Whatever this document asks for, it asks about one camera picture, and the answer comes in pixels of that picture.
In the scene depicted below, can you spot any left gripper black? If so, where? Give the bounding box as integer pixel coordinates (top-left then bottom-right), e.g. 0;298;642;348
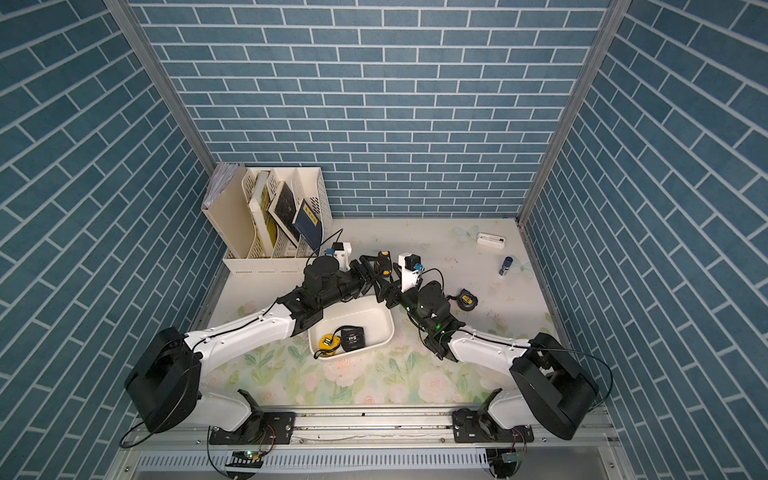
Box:
316;255;388;310

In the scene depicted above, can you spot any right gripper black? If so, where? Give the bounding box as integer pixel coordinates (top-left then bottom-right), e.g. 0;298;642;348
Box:
374;265;437;336

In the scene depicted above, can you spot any black yellow tape measure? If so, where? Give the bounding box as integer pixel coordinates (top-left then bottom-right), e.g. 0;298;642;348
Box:
376;251;392;281

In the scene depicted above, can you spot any black square tape measure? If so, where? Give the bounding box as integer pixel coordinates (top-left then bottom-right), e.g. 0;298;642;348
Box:
338;325;366;353

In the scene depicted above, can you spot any round black tape measure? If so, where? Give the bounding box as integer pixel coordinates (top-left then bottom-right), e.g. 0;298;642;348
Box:
454;289;478;312

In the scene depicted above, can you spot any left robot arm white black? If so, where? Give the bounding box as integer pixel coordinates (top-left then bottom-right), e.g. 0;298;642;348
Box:
125;252;392;436

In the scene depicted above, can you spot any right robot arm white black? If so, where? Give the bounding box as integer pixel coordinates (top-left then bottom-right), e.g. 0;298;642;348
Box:
373;271;599;441

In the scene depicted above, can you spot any white plastic storage box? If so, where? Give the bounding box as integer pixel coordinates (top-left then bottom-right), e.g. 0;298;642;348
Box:
308;296;395;361

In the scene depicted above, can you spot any dark blue book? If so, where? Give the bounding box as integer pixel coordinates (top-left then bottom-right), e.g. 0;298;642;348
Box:
293;200;322;251

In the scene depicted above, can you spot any black book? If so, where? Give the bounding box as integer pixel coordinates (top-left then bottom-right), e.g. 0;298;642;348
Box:
268;181;300;246

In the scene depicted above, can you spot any white stapler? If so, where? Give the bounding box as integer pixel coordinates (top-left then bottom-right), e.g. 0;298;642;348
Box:
476;232;506;249

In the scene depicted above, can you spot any beige desktop file organizer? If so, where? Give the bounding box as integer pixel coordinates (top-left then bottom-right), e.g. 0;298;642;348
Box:
202;163;333;273

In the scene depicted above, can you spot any white yellow book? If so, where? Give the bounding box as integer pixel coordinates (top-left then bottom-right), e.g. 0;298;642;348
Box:
249;171;278;257

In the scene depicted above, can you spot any paper stack in organizer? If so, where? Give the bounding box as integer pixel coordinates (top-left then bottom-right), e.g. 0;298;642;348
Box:
202;163;241;210

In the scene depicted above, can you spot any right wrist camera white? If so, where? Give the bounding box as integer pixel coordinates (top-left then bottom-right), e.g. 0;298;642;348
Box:
398;253;423;293

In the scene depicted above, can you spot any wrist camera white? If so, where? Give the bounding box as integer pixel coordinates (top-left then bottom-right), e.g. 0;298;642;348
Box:
398;253;423;293
332;242;352;272

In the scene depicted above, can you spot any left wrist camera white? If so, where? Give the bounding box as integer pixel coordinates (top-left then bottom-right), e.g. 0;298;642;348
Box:
332;242;352;272

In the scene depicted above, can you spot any aluminium mounting rail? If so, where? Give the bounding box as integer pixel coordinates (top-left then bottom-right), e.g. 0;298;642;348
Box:
122;407;619;449

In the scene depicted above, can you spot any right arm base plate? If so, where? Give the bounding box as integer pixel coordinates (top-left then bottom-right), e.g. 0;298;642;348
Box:
451;408;535;444

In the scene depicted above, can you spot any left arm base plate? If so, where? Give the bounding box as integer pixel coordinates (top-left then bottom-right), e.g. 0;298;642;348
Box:
208;411;296;446

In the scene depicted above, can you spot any white ventilated cable duct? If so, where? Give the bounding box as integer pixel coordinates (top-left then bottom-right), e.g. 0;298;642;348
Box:
136;448;488;474

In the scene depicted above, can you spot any right corner aluminium post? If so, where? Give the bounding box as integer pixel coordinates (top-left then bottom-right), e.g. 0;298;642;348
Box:
517;0;631;229

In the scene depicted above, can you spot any corner aluminium post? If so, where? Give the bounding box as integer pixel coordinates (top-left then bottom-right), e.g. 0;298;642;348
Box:
104;0;215;175
517;0;631;229

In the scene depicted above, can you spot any left corner aluminium post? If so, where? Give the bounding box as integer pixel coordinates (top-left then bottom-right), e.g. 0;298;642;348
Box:
104;0;215;175

